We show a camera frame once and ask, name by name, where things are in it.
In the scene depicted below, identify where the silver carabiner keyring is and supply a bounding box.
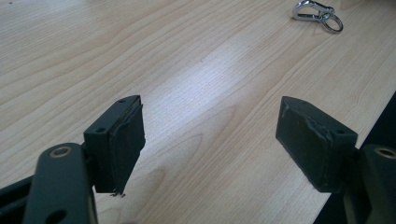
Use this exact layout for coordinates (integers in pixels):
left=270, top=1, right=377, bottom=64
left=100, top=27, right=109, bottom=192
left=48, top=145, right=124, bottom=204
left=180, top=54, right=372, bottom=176
left=291, top=0, right=345, bottom=35

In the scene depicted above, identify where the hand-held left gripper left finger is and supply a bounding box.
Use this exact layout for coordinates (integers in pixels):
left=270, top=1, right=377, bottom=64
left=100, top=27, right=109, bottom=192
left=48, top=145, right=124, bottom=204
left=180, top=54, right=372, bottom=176
left=82, top=94, right=147, bottom=198

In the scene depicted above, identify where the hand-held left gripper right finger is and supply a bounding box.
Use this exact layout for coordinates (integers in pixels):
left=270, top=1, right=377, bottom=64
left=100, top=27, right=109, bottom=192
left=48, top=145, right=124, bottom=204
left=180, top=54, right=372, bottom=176
left=275, top=95, right=359, bottom=194

